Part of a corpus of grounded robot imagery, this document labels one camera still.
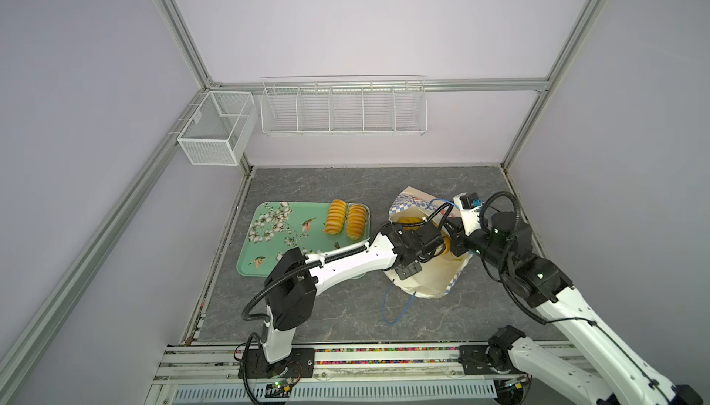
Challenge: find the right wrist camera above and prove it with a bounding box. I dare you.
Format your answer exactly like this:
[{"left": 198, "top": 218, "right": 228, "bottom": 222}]
[{"left": 453, "top": 192, "right": 484, "bottom": 236}]

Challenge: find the green floral tray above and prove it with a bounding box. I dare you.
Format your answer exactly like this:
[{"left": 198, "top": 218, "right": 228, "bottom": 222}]
[{"left": 236, "top": 202, "right": 355, "bottom": 277}]

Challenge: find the checkered paper bag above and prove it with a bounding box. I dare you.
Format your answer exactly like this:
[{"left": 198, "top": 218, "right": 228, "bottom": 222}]
[{"left": 385, "top": 187, "right": 473, "bottom": 299}]

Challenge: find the yellow fake bread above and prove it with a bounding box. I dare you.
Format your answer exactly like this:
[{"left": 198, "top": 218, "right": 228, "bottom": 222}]
[
  {"left": 396, "top": 217, "right": 427, "bottom": 227},
  {"left": 324, "top": 200, "right": 348, "bottom": 235}
]

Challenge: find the yellow fake bread loaf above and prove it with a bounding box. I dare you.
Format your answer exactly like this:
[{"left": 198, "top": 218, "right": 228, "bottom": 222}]
[{"left": 346, "top": 203, "right": 368, "bottom": 240}]

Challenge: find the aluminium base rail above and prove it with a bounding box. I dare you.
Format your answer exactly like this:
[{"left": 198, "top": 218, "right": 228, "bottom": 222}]
[{"left": 145, "top": 341, "right": 633, "bottom": 405}]

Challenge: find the white wire shelf basket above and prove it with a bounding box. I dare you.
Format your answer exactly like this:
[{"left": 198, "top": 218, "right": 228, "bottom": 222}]
[{"left": 261, "top": 75, "right": 428, "bottom": 135}]

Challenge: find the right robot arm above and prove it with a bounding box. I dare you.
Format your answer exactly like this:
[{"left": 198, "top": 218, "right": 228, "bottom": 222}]
[{"left": 445, "top": 212, "right": 704, "bottom": 404}]

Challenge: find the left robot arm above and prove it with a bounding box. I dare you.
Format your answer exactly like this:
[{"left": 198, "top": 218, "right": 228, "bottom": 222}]
[{"left": 241, "top": 222, "right": 446, "bottom": 368}]

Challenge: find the white mesh box basket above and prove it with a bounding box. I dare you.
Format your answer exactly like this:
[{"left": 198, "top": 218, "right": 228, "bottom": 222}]
[{"left": 177, "top": 91, "right": 259, "bottom": 166}]

